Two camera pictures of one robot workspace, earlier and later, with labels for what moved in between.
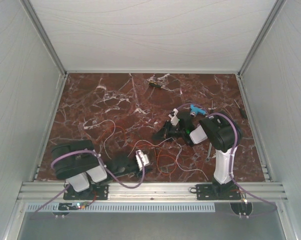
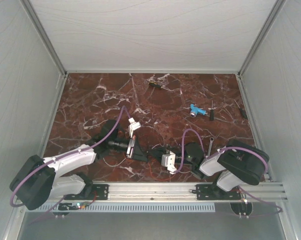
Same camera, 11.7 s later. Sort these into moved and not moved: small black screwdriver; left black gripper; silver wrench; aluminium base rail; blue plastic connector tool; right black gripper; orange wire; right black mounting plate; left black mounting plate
Moved: right black gripper; left black gripper; orange wire
Not moved: silver wrench; right black mounting plate; aluminium base rail; left black mounting plate; blue plastic connector tool; small black screwdriver
